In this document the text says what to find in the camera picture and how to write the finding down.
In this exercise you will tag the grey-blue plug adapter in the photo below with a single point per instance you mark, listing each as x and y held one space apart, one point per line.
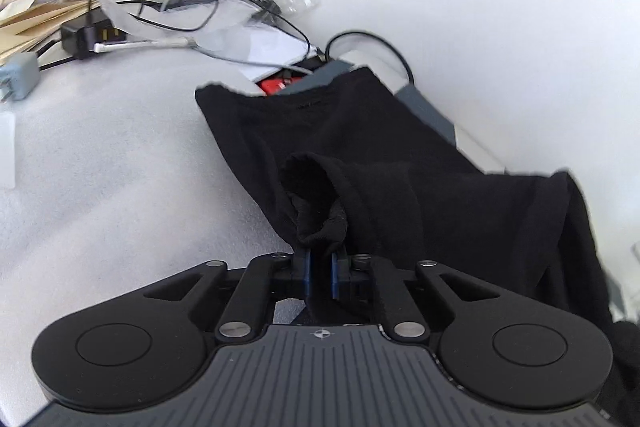
20 77

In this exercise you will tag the black power adapter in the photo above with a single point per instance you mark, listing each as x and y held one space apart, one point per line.
82 34

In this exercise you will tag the black long-sleeved shirt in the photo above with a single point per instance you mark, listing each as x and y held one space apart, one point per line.
375 147

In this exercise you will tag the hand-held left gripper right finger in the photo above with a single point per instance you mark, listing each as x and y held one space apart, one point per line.
340 277

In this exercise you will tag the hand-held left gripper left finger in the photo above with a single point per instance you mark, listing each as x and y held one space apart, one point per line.
307 272

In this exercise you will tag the geometric patterned mat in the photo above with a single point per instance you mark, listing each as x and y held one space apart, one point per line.
425 112

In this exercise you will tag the brown cardboard envelopes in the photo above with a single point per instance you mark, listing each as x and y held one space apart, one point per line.
35 19

